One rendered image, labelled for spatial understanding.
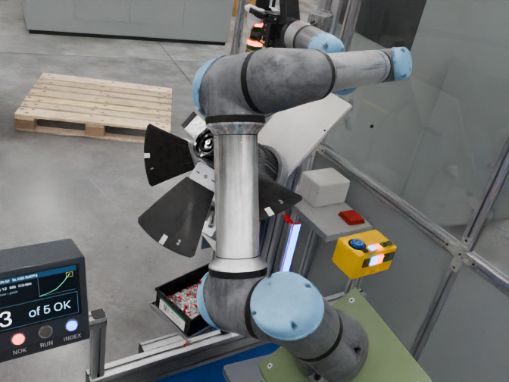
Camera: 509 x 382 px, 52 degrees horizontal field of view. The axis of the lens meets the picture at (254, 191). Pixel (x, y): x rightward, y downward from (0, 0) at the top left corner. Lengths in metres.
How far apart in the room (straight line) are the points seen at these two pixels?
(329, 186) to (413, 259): 0.43
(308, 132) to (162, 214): 0.58
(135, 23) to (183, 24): 0.64
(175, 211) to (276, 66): 0.87
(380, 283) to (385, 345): 1.19
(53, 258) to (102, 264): 1.97
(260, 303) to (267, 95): 0.36
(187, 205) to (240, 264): 0.72
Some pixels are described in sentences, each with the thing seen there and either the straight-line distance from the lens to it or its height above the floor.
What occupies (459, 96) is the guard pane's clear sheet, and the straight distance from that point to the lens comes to 1.90.
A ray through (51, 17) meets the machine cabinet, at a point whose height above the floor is 0.22.
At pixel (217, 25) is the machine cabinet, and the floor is 0.28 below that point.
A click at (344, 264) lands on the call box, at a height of 1.01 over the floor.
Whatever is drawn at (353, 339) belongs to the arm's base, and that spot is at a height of 1.24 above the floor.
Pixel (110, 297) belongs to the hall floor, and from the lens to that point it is 2.86.
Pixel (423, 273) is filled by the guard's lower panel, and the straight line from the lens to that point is 2.08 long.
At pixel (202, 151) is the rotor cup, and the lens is 1.67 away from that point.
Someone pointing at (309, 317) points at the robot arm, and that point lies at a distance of 0.91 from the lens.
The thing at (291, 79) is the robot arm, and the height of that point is 1.66.
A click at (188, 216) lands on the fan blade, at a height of 1.01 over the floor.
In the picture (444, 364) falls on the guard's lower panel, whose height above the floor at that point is 0.55.
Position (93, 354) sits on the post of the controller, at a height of 0.95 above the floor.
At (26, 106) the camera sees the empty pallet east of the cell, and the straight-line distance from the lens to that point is 4.62.
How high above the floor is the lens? 1.93
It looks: 29 degrees down
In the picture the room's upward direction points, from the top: 11 degrees clockwise
